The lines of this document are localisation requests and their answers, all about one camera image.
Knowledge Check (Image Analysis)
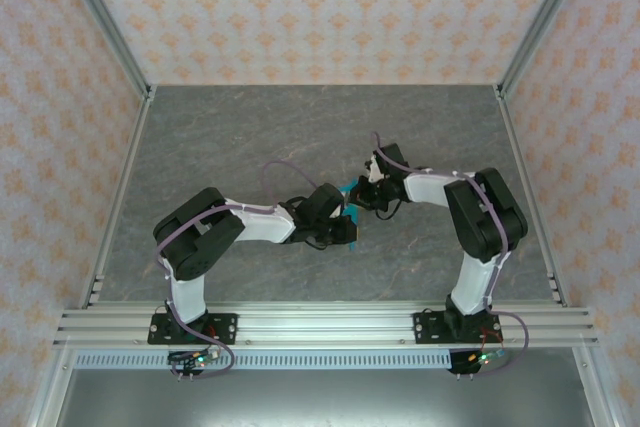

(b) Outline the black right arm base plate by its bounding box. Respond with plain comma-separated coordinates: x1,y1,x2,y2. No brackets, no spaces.
412,311,504,347

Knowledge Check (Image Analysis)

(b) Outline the aluminium mounting rail beam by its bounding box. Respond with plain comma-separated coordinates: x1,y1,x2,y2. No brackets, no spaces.
52,302,600,349

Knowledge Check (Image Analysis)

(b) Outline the grey slotted cable duct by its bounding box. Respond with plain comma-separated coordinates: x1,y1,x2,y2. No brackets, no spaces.
73,349,455,372

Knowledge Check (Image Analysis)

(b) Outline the blue square paper sheet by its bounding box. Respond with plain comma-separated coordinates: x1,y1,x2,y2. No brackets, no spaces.
339,179,362,254

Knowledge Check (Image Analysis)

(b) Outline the aluminium frame post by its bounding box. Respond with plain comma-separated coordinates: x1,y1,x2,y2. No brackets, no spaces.
493,0,597,101
571,346,622,427
52,0,157,102
27,346,77,427

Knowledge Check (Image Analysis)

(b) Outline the grey metal panel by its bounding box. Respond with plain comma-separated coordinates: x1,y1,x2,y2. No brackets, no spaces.
54,369,597,427

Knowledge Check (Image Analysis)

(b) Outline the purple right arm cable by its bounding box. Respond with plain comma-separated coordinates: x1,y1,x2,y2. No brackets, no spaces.
372,130,531,379

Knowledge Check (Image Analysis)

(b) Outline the aluminium table side rail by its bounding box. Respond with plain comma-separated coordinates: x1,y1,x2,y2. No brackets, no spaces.
493,86,570,309
78,89,155,309

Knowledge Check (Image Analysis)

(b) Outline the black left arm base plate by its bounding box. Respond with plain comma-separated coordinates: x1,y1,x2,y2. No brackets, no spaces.
147,312,239,346

